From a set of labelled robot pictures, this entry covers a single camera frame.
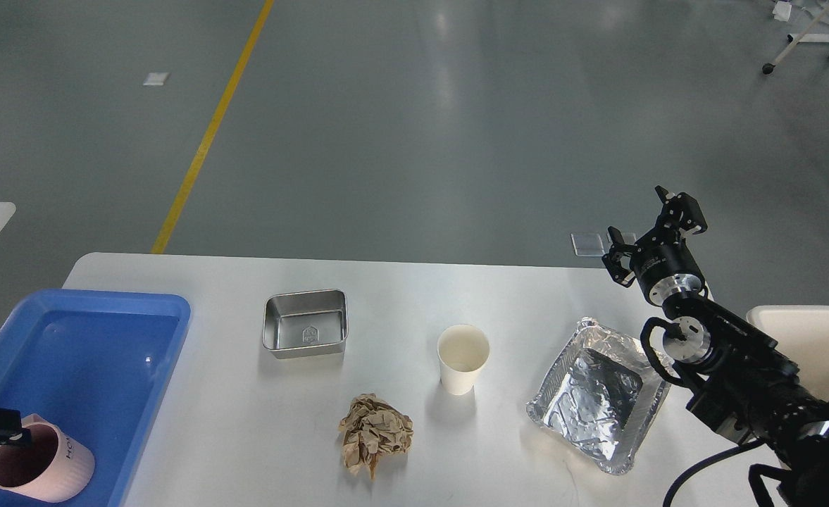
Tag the clear floor plate left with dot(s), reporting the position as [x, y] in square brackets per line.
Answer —
[588, 244]

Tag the white paper scrap on floor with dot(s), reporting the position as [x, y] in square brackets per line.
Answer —
[156, 79]

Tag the crumpled brown paper ball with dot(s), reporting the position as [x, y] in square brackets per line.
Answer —
[371, 430]

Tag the aluminium foil tray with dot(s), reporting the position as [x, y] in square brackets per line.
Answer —
[600, 395]

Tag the pink ribbed mug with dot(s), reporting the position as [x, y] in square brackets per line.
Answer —
[53, 468]

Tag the white plastic bin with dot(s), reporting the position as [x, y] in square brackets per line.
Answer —
[802, 332]

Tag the white paper cup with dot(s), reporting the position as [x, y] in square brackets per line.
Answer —
[462, 350]

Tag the blue plastic bin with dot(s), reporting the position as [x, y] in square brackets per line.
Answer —
[97, 364]

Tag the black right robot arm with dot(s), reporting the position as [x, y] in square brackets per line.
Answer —
[742, 387]

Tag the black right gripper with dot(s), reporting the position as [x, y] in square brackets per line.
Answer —
[667, 267]

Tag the stainless steel rectangular tray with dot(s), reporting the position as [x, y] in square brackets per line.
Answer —
[305, 324]

